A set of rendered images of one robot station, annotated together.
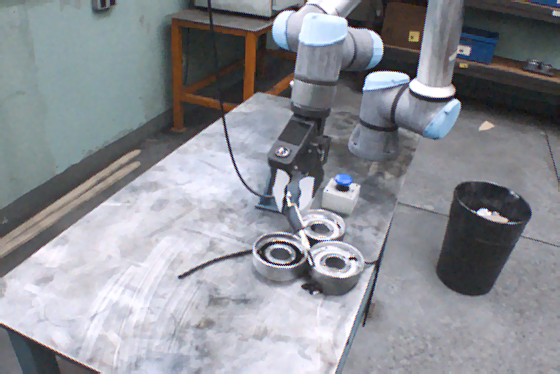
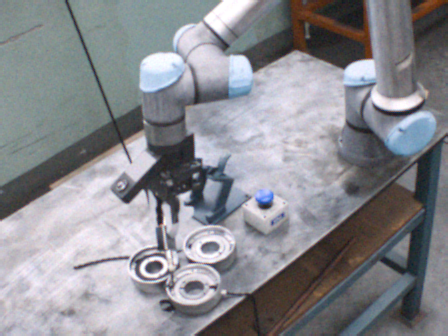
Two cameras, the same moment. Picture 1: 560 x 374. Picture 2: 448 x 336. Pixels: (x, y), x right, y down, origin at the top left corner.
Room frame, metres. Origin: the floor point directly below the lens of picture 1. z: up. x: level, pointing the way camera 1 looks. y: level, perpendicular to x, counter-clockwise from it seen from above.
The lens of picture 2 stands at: (0.08, -0.66, 1.74)
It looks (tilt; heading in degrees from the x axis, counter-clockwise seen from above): 38 degrees down; 36
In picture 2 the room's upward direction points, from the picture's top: 8 degrees counter-clockwise
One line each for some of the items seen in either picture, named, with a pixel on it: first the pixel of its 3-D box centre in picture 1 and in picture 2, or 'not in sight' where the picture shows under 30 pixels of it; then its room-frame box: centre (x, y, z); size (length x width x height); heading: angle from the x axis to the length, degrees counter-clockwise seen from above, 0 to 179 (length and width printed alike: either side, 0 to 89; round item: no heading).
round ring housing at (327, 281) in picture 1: (334, 266); (194, 290); (0.68, -0.10, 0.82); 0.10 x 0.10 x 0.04
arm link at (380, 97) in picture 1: (386, 96); (370, 91); (1.24, -0.24, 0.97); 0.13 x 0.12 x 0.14; 50
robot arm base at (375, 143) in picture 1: (376, 134); (369, 131); (1.25, -0.24, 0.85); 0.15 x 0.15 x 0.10
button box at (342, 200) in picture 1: (341, 194); (268, 210); (0.93, -0.12, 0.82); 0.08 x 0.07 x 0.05; 162
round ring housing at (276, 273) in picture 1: (280, 257); (154, 269); (0.69, 0.00, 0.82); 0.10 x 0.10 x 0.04
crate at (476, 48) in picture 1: (465, 42); not in sight; (4.15, -1.41, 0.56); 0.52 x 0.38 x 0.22; 69
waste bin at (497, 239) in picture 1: (478, 240); not in sight; (1.67, -0.87, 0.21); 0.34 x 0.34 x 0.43
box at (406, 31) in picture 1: (406, 22); not in sight; (4.29, -0.89, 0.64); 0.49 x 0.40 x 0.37; 77
